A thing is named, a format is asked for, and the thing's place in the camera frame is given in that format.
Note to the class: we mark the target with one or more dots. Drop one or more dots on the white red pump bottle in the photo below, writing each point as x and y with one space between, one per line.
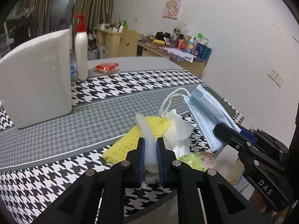
81 48

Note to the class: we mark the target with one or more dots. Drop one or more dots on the yellow foam mesh sleeve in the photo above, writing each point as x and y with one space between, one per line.
118 151

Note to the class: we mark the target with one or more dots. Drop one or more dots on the white foam wrap piece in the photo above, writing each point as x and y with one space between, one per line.
150 154

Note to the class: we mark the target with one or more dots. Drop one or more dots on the far wooden desk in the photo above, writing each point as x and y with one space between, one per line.
110 39

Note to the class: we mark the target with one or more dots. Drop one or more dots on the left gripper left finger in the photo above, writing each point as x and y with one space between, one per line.
126 174

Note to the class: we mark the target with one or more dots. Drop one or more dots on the glass balcony door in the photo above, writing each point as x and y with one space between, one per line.
59 14

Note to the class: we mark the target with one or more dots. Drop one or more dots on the blue surgical face mask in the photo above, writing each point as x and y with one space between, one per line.
207 112

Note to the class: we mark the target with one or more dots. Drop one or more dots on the brown striped curtain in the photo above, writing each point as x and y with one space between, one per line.
95 11

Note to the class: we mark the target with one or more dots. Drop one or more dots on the green tissue packet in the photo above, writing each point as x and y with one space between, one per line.
200 161

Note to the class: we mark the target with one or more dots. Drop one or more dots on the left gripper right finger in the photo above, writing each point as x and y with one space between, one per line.
180 176

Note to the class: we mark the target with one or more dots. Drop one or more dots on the wall power socket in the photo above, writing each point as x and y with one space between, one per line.
280 79

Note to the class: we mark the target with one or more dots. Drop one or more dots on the red snack packet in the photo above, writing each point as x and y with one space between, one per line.
106 67

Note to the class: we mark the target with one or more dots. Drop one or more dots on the houndstooth table runner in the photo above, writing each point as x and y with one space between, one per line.
39 162

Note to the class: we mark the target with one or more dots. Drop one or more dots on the white styrofoam box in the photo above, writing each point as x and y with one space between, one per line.
36 79

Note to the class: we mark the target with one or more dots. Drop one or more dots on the white tissue paper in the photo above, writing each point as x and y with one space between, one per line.
176 137

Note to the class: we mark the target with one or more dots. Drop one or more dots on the printed paper sheets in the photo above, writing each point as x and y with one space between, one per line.
184 55

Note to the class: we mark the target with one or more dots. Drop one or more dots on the anime wall picture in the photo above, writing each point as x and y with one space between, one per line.
172 9

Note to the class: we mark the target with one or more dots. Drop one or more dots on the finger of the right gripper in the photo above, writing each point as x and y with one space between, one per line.
231 137
247 133

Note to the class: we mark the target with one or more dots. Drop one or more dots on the wooden smiley chair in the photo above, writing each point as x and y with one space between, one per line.
128 43

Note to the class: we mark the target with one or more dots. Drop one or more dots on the blue label water bottle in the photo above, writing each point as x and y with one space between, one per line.
73 70

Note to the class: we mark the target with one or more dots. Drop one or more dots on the cluttered wooden desk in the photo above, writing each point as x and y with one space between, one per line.
147 48

